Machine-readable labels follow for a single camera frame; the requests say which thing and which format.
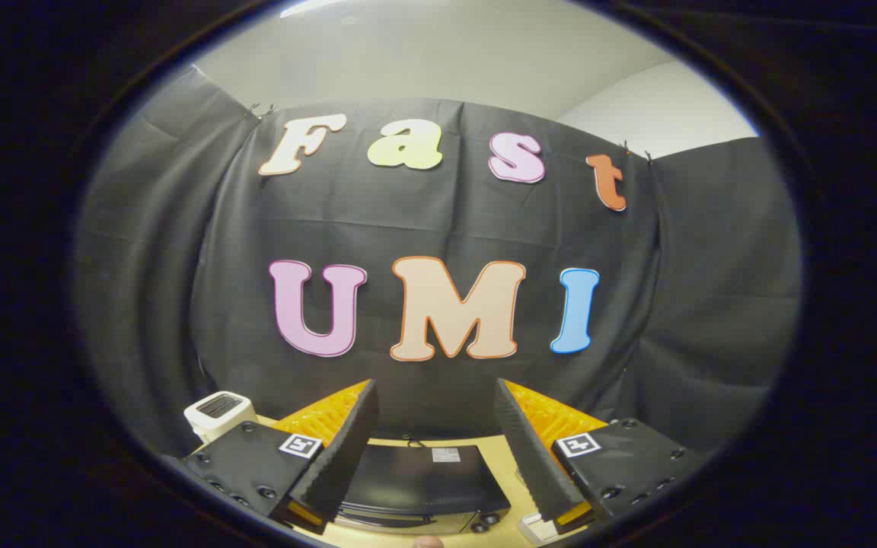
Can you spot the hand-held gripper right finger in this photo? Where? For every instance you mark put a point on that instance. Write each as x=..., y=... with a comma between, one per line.
x=530, y=449

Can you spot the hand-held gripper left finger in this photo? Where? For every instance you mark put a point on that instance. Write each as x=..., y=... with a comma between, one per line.
x=347, y=449

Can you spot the black toaster oven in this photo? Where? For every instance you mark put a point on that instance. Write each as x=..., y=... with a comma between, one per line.
x=416, y=479

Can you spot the white slot toaster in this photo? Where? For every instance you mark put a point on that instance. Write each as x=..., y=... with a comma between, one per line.
x=218, y=415

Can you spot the black backdrop cloth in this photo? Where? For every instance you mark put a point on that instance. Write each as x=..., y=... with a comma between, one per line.
x=438, y=221

